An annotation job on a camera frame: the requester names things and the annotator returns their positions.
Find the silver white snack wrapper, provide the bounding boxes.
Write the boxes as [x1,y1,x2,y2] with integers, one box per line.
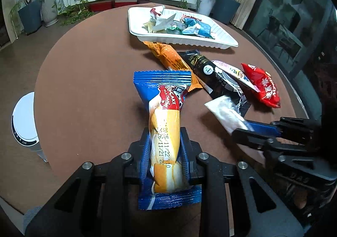
[205,96,254,134]

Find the blue cake snack packet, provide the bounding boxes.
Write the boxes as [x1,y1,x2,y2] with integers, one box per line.
[133,71,202,210]

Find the red chocolate ball bag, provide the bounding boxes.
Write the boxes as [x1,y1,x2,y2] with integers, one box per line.
[241,63,281,108]

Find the white yellow cartoon packet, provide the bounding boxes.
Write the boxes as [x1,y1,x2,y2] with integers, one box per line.
[212,60,260,92]

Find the black snack packet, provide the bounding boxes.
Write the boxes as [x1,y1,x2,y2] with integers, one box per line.
[178,50,251,117]

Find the orange snack packet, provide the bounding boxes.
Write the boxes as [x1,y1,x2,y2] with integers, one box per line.
[143,41,203,92]

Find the light blue snack bag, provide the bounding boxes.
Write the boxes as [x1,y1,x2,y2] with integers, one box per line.
[182,16,213,39]

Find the clear green-edged seed packet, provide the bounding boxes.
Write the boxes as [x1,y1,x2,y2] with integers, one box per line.
[166,26,182,35]

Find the red white long packet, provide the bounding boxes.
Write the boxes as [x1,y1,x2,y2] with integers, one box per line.
[143,5,176,33]

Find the white round trash bin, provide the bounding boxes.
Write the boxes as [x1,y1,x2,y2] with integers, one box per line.
[11,92,48,162]

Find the right blue plant pot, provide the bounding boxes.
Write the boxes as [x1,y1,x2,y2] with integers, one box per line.
[210,0,241,24]

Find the white plastic tray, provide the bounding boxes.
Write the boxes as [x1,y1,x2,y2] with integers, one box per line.
[128,7,238,49]

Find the white tall plant pot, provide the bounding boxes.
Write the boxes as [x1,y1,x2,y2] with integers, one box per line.
[197,0,215,16]

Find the red storage box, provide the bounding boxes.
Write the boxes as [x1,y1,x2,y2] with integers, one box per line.
[88,0,137,12]

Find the dark blue plant pot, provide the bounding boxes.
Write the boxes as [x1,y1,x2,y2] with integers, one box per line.
[18,0,42,35]

